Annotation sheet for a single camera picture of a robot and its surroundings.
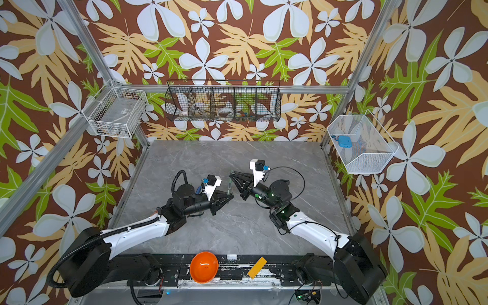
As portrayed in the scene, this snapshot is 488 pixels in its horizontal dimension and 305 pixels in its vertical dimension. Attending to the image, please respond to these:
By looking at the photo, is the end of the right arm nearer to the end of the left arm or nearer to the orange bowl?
the end of the left arm

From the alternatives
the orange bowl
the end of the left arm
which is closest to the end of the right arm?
the end of the left arm

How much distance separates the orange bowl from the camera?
72 centimetres
